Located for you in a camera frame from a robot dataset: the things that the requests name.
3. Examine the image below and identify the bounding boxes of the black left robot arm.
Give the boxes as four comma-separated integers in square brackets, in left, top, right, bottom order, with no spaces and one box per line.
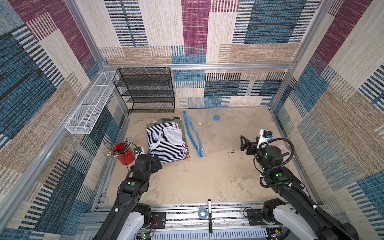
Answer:
[94,154,162,240]

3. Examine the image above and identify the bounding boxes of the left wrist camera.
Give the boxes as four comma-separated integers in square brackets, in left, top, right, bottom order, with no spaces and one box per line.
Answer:
[134,147,145,157]

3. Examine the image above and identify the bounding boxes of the red white striped tank top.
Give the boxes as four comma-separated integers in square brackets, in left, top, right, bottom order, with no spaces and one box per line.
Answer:
[182,141,188,160]

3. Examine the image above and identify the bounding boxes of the black marker pen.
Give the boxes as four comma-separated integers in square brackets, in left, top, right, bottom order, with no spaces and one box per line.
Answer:
[208,199,213,234]

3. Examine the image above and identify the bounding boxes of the blue tape roll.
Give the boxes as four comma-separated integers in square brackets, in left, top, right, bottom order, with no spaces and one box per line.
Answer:
[198,207,209,220]

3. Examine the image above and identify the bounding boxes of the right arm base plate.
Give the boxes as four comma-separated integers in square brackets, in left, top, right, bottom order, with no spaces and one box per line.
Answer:
[245,209,265,226]

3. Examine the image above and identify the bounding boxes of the navy white striped tank top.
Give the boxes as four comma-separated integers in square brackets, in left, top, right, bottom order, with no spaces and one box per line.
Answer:
[146,121,187,165]

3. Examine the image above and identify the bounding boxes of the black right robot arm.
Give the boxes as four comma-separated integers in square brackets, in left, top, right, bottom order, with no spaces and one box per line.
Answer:
[240,130,359,240]

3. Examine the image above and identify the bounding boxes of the green patterned garment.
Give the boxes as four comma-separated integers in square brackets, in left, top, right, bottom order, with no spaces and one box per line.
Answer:
[146,117,191,161]

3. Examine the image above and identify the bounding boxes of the pens in red cup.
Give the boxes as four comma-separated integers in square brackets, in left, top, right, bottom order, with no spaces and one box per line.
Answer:
[105,139,132,158]

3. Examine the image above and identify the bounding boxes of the clear vacuum bag blue zip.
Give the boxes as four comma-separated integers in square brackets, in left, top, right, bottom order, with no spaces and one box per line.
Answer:
[183,109,238,158]

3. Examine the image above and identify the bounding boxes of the black mesh shelf rack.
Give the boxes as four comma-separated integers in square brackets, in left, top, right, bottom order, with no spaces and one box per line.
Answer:
[113,67,176,114]

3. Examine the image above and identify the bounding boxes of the red cup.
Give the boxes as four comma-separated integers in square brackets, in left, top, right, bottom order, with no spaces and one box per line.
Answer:
[115,143,135,166]

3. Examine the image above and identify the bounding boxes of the white wire wall basket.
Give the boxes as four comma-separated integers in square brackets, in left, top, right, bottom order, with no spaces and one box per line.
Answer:
[65,72,116,135]

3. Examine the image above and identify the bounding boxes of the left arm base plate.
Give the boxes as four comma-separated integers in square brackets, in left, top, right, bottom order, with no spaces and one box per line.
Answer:
[150,212,167,230]

